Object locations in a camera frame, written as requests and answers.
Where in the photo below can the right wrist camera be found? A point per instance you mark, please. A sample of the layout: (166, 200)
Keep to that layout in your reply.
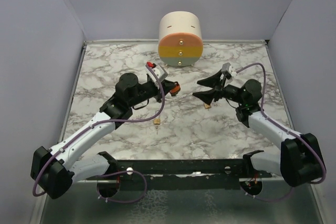
(227, 69)

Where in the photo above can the orange black padlock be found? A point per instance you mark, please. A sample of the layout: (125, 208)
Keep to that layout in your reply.
(175, 90)

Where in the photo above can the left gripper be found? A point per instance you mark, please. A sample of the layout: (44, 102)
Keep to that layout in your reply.
(158, 96)

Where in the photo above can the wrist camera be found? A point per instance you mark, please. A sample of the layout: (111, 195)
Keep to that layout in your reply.
(160, 72)
(227, 69)

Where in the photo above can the round three-drawer storage box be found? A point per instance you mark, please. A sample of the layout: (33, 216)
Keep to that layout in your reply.
(180, 39)

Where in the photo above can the small brass padlock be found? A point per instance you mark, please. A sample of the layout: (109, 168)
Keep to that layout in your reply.
(207, 106)

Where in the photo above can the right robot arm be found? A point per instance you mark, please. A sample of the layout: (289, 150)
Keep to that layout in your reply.
(299, 160)

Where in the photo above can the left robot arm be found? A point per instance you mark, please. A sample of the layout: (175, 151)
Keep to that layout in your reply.
(52, 169)

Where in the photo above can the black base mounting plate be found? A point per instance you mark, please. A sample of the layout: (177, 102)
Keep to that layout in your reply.
(176, 174)

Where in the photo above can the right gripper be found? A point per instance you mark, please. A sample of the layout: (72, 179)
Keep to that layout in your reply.
(208, 96)

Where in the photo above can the long-shackle brass padlock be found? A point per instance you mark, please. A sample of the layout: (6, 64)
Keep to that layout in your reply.
(157, 121)

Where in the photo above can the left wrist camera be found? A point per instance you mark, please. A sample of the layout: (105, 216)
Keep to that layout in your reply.
(160, 72)

